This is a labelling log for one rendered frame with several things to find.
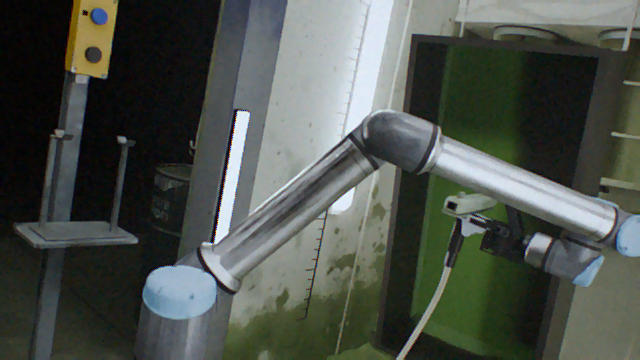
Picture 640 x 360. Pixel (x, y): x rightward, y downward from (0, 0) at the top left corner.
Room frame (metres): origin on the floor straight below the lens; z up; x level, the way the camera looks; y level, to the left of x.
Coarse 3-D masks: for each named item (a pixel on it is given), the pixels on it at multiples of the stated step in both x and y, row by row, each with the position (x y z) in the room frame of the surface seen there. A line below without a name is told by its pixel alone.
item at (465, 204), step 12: (444, 204) 1.38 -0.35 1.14; (456, 204) 1.36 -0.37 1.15; (468, 204) 1.39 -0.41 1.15; (480, 204) 1.48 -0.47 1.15; (492, 204) 1.57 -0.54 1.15; (456, 216) 1.35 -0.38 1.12; (456, 228) 1.46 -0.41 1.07; (456, 240) 1.45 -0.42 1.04; (456, 252) 1.45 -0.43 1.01; (444, 264) 1.47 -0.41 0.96
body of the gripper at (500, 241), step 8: (496, 224) 1.39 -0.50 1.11; (504, 224) 1.42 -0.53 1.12; (488, 232) 1.40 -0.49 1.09; (496, 232) 1.38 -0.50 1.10; (504, 232) 1.37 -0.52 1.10; (488, 240) 1.40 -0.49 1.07; (496, 240) 1.38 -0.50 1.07; (504, 240) 1.38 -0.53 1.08; (512, 240) 1.37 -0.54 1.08; (520, 240) 1.36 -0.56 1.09; (528, 240) 1.34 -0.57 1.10; (480, 248) 1.40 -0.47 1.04; (488, 248) 1.40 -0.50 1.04; (496, 248) 1.38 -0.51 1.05; (504, 248) 1.38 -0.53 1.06; (512, 248) 1.38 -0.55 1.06; (520, 248) 1.36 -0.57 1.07; (496, 256) 1.38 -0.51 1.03; (504, 256) 1.38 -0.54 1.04; (512, 256) 1.37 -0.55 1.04; (520, 256) 1.35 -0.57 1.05; (520, 264) 1.36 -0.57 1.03
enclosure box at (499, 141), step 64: (448, 64) 2.05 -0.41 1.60; (512, 64) 1.93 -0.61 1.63; (576, 64) 1.81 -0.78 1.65; (448, 128) 2.10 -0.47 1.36; (512, 128) 1.95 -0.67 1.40; (576, 128) 1.82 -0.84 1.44; (448, 192) 2.12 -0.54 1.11; (384, 320) 2.01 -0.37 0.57; (448, 320) 2.16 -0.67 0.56; (512, 320) 2.00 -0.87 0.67
